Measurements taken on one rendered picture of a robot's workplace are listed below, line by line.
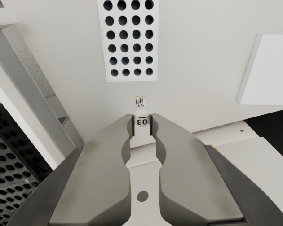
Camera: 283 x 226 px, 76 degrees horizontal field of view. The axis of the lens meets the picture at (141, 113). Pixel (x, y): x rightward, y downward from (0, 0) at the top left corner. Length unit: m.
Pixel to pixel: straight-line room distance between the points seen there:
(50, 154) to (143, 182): 0.18
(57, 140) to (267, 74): 0.37
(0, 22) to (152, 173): 0.33
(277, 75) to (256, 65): 0.05
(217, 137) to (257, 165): 0.10
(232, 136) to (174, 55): 0.22
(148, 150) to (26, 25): 0.33
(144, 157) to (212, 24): 0.29
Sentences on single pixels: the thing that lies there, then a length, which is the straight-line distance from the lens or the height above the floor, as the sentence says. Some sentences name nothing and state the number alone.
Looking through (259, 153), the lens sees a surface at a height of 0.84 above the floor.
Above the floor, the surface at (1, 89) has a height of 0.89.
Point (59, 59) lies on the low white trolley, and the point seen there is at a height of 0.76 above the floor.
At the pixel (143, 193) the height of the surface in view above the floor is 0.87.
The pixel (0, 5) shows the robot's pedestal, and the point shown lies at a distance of 1.27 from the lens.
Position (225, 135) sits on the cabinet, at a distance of 0.44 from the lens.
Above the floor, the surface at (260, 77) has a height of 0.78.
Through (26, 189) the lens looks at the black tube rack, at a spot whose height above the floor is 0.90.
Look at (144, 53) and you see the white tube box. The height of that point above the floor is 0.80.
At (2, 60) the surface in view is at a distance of 0.27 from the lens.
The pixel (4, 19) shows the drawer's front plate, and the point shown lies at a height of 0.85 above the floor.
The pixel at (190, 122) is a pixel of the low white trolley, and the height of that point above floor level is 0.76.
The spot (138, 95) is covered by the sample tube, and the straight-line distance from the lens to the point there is 0.17.
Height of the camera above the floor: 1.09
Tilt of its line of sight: 61 degrees down
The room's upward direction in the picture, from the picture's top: 177 degrees clockwise
